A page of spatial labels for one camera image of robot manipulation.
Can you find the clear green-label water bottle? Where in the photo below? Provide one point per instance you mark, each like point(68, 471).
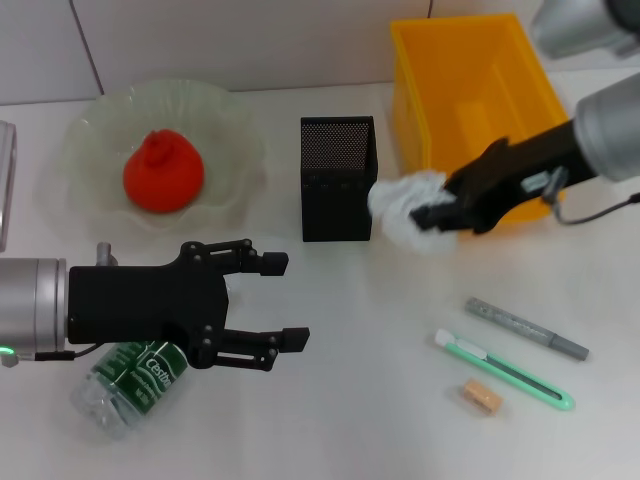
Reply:
point(130, 395)

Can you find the yellow plastic bin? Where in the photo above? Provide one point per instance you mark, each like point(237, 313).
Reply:
point(450, 100)

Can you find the small beige eraser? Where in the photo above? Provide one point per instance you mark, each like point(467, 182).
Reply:
point(481, 396)

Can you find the pale green glass fruit plate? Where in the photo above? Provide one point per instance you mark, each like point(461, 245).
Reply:
point(225, 150)

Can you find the grey marker pen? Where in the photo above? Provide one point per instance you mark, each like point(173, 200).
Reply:
point(525, 327)

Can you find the red-orange toy orange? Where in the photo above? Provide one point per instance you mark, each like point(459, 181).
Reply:
point(165, 180)

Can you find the black mesh pen holder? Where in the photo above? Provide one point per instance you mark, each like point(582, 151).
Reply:
point(335, 210)

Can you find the white paper ball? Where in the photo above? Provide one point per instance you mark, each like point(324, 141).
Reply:
point(400, 210)

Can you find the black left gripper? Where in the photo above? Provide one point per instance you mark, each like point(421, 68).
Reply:
point(145, 305)

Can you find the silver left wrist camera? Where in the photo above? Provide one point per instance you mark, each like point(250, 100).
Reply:
point(6, 190)

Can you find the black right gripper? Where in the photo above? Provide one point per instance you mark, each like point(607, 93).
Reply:
point(520, 165)

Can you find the mint green utility knife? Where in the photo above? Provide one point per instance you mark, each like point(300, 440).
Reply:
point(520, 382)

